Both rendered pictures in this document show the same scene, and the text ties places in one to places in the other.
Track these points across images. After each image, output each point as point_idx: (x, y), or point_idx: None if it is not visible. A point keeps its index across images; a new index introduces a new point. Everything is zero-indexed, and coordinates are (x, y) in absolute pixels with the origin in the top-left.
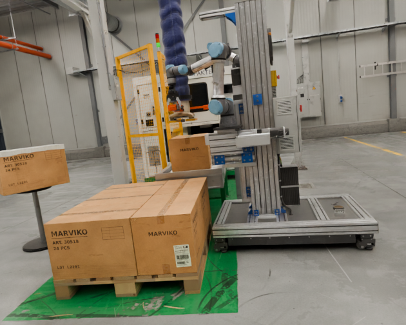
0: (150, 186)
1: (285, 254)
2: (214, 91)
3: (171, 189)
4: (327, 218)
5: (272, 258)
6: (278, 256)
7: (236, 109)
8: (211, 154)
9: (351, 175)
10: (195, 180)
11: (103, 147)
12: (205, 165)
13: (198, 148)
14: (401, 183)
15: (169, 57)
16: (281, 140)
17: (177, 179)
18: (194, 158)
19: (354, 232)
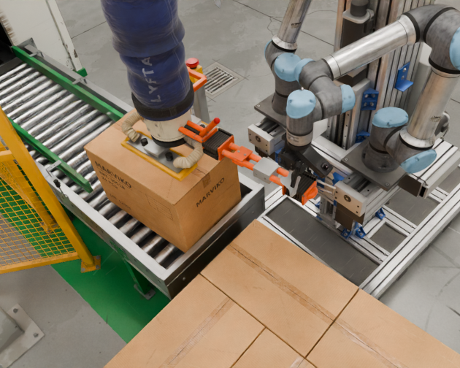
0: (220, 325)
1: (423, 265)
2: (428, 133)
3: (298, 314)
4: (444, 193)
5: (423, 285)
6: (422, 274)
7: (357, 105)
8: (363, 223)
9: (243, 21)
10: (266, 247)
11: None
12: (234, 196)
13: (224, 178)
14: (326, 25)
15: (147, 1)
16: None
17: (215, 259)
18: (218, 200)
19: None
